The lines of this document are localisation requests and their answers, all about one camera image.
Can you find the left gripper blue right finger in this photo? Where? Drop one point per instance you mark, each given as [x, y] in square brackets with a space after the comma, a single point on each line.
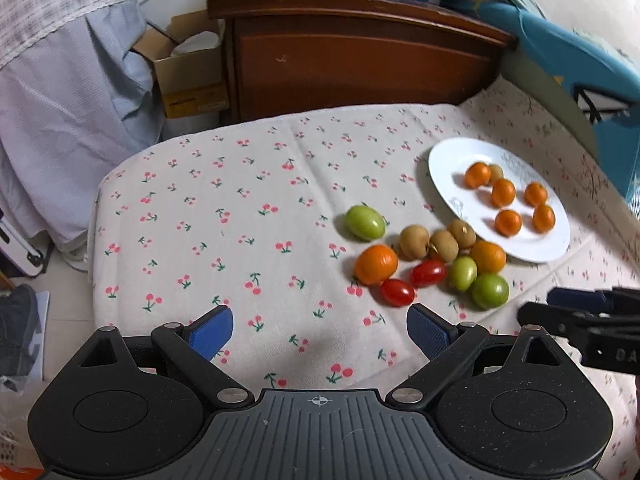
[451, 351]

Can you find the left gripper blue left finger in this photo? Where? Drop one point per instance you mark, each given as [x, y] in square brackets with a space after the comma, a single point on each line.
[186, 352]

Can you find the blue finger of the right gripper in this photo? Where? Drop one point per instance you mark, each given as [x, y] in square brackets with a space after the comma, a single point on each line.
[593, 301]
[569, 324]

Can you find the green tomato large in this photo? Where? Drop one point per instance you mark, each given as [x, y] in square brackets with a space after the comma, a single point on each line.
[490, 291]

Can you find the red cherry tomato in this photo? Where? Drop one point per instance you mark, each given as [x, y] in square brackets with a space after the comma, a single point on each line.
[427, 273]
[397, 293]

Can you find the green tomato small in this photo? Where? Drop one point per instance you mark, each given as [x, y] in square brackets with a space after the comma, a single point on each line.
[462, 273]

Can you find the orange tangerine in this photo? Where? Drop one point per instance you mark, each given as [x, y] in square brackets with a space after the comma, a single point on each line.
[543, 218]
[477, 175]
[503, 193]
[489, 257]
[375, 265]
[535, 194]
[508, 222]

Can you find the brown longan large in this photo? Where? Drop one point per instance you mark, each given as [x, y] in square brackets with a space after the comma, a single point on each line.
[496, 173]

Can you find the orange tangerine front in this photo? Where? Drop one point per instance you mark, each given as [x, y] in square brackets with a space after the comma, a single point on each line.
[477, 175]

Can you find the cherry print tablecloth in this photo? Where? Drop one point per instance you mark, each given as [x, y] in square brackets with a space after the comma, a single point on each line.
[250, 216]

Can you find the green tomato far left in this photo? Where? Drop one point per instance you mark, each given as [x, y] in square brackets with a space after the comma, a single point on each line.
[365, 223]

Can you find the blue star pillow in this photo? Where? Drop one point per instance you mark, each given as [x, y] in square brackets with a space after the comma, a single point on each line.
[581, 59]

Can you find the light blue hanging cloth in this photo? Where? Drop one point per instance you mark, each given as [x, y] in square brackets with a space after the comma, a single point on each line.
[76, 101]

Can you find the brown cardboard box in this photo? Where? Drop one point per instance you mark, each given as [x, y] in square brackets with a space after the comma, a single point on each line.
[186, 59]

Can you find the dark wooden headboard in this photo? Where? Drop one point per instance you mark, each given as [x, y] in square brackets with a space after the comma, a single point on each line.
[293, 56]

